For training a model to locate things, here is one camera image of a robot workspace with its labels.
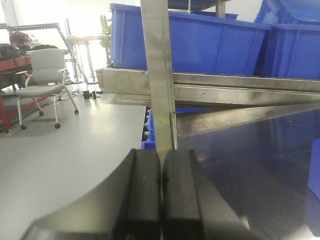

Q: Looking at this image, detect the potted plant background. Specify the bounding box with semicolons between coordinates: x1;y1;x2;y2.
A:
100;14;112;65

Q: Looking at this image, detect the steel shelf frame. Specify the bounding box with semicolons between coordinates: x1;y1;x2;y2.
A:
103;0;320;151

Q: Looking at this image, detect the blue bin under table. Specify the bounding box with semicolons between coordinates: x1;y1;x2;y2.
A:
140;112;156;150

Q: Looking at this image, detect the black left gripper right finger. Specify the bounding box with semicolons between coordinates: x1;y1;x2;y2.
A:
162;150;250;240

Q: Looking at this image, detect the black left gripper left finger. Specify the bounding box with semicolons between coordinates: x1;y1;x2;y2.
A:
22;149;161;240

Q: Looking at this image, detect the grey office chair left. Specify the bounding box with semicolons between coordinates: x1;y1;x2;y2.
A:
16;48;79;130

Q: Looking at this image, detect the blue bin right lower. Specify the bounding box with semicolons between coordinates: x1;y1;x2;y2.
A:
254;0;320;80

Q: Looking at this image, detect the perforated metal rack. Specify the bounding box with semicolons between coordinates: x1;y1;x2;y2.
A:
0;23;88;84

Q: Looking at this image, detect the blue bin left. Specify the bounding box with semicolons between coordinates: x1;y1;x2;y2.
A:
109;3;272;76

